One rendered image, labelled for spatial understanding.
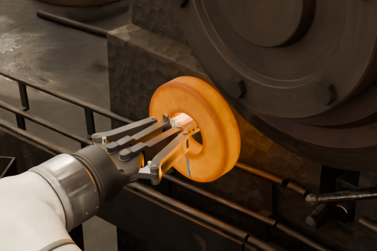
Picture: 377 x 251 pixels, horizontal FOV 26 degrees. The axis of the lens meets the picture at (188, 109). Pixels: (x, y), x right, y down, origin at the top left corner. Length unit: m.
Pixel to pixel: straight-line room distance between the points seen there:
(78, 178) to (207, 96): 0.22
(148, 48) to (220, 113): 0.25
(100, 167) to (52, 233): 0.12
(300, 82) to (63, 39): 2.75
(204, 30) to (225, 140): 0.23
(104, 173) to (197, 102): 0.18
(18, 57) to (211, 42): 2.53
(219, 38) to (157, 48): 0.39
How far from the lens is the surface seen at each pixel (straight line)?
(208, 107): 1.09
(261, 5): 0.84
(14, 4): 3.98
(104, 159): 1.02
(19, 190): 0.96
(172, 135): 1.10
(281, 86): 0.87
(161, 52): 1.29
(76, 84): 3.16
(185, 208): 1.21
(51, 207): 0.97
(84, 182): 0.99
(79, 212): 1.00
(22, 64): 3.36
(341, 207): 1.15
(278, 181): 1.17
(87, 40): 3.53
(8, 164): 1.34
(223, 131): 1.10
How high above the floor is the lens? 1.41
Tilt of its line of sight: 29 degrees down
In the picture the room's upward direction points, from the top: straight up
